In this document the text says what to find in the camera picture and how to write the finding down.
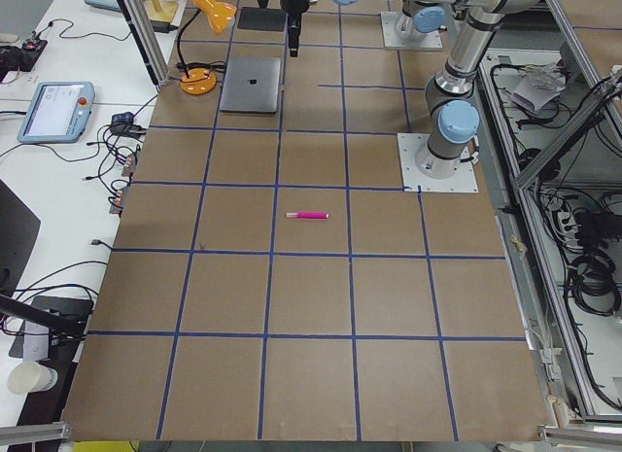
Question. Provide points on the white paper cup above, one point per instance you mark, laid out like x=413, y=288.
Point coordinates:
x=31, y=377

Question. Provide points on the black mousepad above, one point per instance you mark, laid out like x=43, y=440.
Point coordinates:
x=259, y=19

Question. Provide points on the blue teach pendant near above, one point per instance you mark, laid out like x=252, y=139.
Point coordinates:
x=58, y=113

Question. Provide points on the white power strip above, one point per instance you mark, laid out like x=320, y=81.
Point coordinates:
x=567, y=223

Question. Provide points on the aluminium frame post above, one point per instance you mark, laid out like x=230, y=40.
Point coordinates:
x=141, y=29

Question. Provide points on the black monitor corner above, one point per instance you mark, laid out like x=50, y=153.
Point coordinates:
x=19, y=231

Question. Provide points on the black power adapter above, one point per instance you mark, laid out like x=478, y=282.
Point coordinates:
x=122, y=124

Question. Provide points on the silver closed laptop notebook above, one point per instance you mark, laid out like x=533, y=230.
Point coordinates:
x=251, y=85

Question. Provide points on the wooden stand orange object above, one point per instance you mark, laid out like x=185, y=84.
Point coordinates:
x=162, y=10

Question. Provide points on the pink highlighter pen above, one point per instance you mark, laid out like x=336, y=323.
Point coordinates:
x=308, y=215

